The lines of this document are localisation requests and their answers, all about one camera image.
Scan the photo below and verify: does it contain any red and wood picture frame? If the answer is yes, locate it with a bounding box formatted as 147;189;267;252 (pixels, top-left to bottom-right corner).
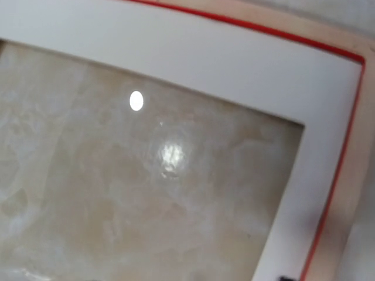
134;1;374;280

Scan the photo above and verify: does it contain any white mat board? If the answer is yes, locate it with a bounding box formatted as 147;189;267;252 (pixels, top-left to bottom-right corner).
1;1;364;280

